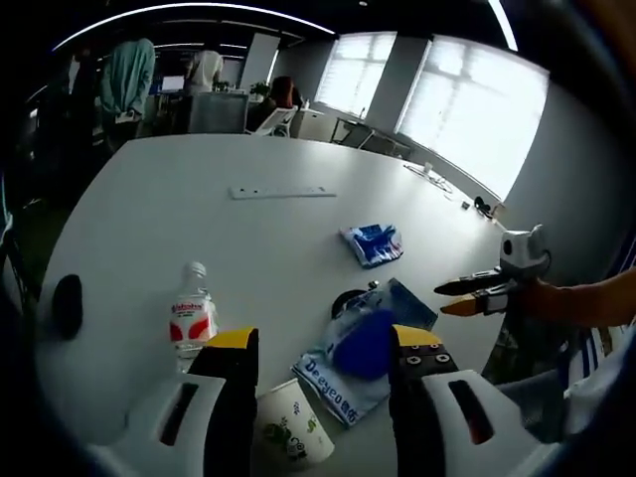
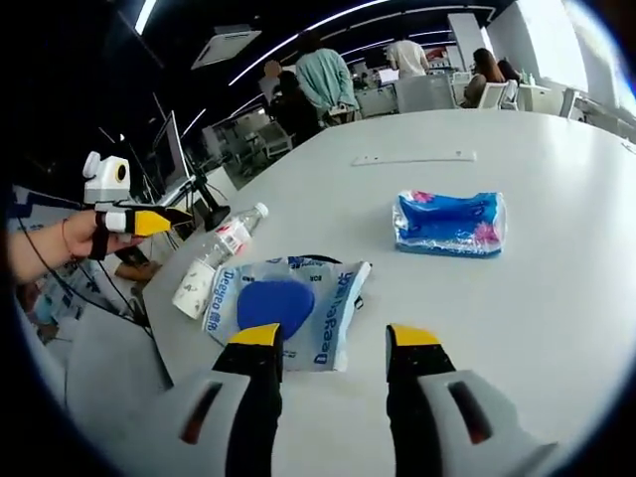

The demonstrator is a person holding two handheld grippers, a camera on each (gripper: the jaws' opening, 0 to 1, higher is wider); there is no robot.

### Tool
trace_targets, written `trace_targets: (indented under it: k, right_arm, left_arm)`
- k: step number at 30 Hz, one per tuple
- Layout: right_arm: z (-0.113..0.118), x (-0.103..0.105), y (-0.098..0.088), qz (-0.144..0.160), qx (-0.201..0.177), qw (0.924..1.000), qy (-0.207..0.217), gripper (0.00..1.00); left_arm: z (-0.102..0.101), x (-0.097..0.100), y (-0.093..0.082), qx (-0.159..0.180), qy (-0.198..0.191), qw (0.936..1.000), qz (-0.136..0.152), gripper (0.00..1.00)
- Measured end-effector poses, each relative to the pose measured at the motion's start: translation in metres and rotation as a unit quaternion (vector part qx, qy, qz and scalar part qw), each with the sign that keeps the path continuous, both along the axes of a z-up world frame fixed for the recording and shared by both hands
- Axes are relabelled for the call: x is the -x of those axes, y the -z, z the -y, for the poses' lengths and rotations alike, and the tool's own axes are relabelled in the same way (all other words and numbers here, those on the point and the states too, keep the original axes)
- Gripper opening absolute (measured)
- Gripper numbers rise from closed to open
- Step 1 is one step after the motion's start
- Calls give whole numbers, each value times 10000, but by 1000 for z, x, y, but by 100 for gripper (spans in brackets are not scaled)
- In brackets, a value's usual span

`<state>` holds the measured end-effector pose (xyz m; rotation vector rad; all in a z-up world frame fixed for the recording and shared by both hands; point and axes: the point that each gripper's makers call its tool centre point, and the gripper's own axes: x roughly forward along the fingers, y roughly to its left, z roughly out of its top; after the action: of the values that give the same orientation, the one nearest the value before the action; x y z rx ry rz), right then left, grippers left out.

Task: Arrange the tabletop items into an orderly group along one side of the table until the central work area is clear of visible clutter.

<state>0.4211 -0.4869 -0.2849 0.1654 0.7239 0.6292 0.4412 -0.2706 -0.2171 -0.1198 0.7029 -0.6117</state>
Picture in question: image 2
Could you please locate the person's left hand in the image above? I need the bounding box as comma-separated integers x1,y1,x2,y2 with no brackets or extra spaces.
62,211,148,260

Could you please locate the white mesh chair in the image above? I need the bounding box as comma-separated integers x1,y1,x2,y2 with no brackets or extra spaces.
64,307,200,477

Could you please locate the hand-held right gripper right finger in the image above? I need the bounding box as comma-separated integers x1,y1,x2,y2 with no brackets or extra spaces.
385,322,553,477

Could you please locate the black computer mouse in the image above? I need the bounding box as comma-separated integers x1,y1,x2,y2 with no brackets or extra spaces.
205,207,233,232

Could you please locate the curved ceiling light strip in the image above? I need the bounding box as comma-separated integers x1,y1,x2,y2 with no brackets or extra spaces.
228,4,498,85

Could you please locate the printed paper cup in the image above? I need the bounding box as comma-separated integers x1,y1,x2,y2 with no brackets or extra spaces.
171,258,220,319

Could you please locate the white office chair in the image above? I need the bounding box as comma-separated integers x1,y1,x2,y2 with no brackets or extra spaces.
255,121,297,155
479,81,518,110
397,77,461,114

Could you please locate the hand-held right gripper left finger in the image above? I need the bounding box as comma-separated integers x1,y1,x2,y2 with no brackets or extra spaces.
148,322,284,477

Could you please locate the ceiling air conditioner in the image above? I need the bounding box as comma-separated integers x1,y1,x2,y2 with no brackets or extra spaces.
191,29,262,71

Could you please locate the blue tissue pack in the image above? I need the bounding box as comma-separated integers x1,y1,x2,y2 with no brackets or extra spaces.
392,188,509,259

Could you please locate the clear packet with blue pad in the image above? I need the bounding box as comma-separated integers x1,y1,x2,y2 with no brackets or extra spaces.
201,255,373,373

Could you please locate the open laptop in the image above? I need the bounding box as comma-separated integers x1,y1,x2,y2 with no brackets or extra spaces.
153,109,198,208

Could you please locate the black tripod stand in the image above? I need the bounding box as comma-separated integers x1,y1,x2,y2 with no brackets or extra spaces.
191,171,220,215

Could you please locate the white power strip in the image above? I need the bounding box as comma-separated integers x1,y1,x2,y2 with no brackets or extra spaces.
350,150,477,168

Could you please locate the clear plastic water bottle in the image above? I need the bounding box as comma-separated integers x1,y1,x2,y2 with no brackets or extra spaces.
201,202,270,272

